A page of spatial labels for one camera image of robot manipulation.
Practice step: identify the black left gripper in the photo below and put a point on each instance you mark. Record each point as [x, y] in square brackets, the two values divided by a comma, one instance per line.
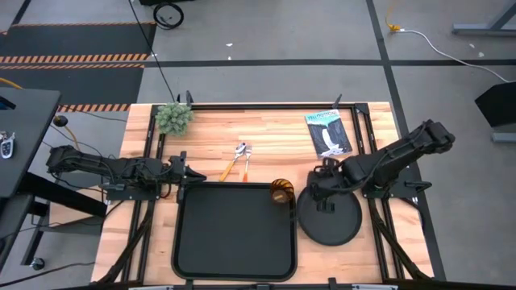
[180, 167]

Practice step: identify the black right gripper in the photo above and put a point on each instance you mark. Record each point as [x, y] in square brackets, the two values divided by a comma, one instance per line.
[328, 181]

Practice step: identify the black round plate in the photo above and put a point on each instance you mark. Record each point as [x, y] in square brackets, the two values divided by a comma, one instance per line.
[330, 227]

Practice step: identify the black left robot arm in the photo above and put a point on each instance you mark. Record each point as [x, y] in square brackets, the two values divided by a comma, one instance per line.
[133, 169]

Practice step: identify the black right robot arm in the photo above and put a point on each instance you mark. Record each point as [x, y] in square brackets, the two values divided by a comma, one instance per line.
[403, 151]

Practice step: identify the amber ribbed cup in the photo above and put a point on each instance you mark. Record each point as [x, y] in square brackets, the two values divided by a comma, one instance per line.
[281, 192]

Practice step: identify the black plastic tray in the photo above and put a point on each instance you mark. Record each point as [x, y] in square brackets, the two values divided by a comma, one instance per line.
[234, 237]

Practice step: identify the green artificial plant ball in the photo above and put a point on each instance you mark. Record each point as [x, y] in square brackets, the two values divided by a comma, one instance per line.
[174, 119]

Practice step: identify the black hazard-striped floor mat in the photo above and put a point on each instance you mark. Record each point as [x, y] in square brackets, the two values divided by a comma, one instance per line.
[76, 40]
[72, 84]

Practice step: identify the black desk top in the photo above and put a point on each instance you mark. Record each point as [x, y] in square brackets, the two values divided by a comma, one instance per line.
[24, 137]

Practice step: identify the black caster wheel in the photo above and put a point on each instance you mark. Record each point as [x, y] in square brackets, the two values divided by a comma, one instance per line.
[38, 263]

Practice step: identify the grey metal foot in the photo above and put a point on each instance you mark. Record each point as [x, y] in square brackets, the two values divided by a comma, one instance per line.
[504, 137]

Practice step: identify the key fob with keys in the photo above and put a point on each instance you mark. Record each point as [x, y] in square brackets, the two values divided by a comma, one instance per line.
[7, 146]

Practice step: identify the black angular stand base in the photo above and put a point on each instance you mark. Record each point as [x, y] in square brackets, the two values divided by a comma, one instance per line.
[498, 104]

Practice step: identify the grey metal table leg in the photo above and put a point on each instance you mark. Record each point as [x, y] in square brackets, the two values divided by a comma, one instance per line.
[483, 29]

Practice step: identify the black aluminium table frame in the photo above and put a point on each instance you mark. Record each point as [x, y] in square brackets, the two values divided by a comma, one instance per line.
[258, 106]

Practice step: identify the black desk leg frame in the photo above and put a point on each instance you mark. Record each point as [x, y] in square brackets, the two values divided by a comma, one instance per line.
[60, 197]

